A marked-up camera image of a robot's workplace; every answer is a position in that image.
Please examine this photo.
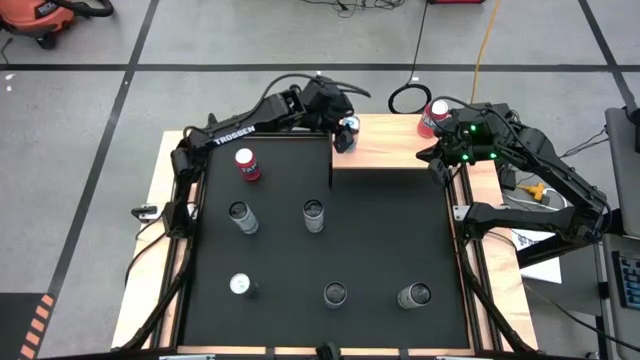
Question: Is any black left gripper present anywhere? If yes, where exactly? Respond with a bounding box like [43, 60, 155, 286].
[302, 77, 356, 155]

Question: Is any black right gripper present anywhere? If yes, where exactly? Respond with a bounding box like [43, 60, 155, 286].
[415, 119, 501, 187]

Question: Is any blue soda can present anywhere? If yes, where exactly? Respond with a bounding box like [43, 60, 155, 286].
[338, 114, 362, 154]

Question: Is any red Fanta can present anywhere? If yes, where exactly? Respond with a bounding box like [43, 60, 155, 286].
[416, 98, 451, 140]
[234, 147, 263, 183]

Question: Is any white Celsius can yellow band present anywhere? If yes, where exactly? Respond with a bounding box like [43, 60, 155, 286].
[302, 199, 326, 234]

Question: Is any silver Celsius Arctic Vibe can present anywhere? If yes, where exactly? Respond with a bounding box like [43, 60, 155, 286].
[322, 281, 349, 310]

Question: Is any white-lidded slim can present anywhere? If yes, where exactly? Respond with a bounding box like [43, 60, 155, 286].
[229, 272, 260, 300]

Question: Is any grey slim beverage can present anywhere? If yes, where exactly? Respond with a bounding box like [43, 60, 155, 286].
[397, 282, 433, 310]

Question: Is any black power brick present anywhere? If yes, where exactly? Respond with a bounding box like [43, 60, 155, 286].
[499, 164, 519, 191]

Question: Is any black table mat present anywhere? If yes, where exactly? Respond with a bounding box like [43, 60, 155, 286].
[179, 134, 471, 350]

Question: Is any yellow power plug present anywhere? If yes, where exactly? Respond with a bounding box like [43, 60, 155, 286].
[517, 182, 551, 206]

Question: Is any white Celsius can blue band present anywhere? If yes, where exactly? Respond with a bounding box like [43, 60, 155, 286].
[228, 200, 260, 236]

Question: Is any white printed paper sheet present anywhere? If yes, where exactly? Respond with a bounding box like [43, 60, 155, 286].
[509, 227, 564, 285]

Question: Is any grey equipment cart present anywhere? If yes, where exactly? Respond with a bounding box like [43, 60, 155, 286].
[602, 106, 640, 360]

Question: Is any black table clamp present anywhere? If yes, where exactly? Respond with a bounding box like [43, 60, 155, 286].
[131, 203, 159, 224]

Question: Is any blue-keyed keypad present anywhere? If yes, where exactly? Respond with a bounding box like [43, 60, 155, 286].
[612, 251, 640, 311]

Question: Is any orange shop vacuum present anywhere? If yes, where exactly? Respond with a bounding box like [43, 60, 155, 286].
[0, 0, 115, 50]

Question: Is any wooden shelf black frame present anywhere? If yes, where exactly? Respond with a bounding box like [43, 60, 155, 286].
[327, 107, 462, 189]

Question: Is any black looped floor cable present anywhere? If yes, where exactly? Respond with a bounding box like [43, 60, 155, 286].
[388, 0, 434, 115]

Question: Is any black aluminium table frame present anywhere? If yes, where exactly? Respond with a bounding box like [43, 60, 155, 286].
[110, 112, 540, 360]

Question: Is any yellow extension cable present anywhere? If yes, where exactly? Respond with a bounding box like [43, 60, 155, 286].
[471, 0, 503, 105]

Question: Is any black floor cable bundle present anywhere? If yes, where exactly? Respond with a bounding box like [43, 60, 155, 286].
[299, 0, 407, 19]

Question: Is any black table-level camera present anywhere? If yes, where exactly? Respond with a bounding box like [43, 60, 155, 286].
[315, 341, 342, 360]

